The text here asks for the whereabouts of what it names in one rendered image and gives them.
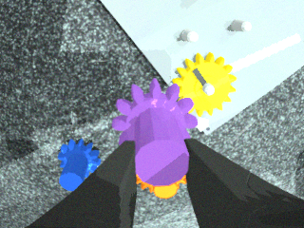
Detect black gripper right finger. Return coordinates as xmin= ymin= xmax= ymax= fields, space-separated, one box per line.
xmin=185 ymin=138 xmax=304 ymax=228

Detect orange gear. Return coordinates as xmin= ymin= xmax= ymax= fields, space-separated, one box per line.
xmin=137 ymin=175 xmax=186 ymax=198

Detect purple gear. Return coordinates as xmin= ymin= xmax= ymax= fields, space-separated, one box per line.
xmin=111 ymin=79 xmax=198 ymax=186

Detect white flat board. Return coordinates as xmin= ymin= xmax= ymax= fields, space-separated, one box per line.
xmin=100 ymin=0 xmax=304 ymax=134

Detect white curved arrow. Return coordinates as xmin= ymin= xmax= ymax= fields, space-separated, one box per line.
xmin=197 ymin=117 xmax=209 ymax=130

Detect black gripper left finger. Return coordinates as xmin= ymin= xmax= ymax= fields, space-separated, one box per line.
xmin=24 ymin=140 xmax=137 ymax=228

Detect blue gear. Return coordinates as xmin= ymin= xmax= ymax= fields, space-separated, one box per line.
xmin=57 ymin=138 xmax=102 ymax=191

